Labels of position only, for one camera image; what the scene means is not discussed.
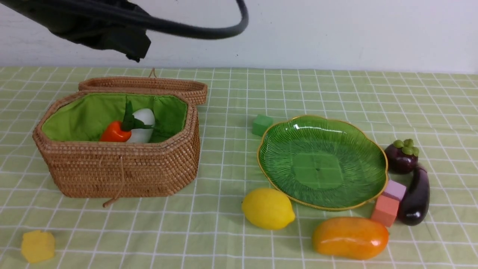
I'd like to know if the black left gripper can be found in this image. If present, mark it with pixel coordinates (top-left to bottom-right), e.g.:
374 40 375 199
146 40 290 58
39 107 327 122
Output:
49 0 152 63

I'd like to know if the white toy radish with leaf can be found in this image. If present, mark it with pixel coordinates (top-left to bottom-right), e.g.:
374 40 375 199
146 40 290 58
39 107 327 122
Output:
126 108 155 143

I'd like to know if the orange toy carrot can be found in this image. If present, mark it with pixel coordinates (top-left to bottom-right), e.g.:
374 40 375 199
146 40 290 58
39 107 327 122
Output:
99 101 135 142

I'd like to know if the yellow toy lemon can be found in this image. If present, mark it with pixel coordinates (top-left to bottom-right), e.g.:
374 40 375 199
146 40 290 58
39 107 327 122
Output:
241 188 296 230

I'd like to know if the dark purple toy mangosteen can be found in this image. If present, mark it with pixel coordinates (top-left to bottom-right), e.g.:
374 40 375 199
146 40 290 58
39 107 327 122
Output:
384 139 419 175

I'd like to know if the orange toy mango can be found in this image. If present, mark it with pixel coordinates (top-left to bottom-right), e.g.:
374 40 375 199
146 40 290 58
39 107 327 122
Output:
312 217 389 260

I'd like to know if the dark purple toy eggplant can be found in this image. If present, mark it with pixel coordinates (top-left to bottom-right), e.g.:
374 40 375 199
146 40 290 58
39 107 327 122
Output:
397 164 431 226

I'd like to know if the woven wicker basket green lining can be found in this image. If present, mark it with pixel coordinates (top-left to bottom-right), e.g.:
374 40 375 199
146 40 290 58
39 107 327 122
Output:
32 91 201 208

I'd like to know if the woven wicker basket lid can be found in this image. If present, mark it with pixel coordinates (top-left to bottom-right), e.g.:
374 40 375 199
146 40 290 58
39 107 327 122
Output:
78 75 208 105

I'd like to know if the green foam cube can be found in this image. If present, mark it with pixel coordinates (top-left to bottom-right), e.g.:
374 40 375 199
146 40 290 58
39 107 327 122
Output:
251 114 274 137

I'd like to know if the green checkered tablecloth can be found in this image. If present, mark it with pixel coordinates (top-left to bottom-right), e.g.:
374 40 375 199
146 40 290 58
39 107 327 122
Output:
0 67 478 269

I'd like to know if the yellow foam cube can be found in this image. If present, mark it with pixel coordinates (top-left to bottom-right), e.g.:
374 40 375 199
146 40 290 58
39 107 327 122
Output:
21 230 55 263

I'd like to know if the green leaf-shaped glass plate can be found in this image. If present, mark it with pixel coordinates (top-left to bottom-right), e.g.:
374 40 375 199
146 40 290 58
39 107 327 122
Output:
257 115 389 211

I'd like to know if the lilac foam cube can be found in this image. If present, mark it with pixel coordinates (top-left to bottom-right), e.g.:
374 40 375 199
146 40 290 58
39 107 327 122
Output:
382 179 407 201

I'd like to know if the salmon pink foam cube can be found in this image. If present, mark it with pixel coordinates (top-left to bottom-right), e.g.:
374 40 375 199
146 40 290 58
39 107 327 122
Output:
370 195 400 228

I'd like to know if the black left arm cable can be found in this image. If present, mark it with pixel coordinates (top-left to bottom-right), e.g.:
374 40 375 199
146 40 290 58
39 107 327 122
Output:
0 0 249 40

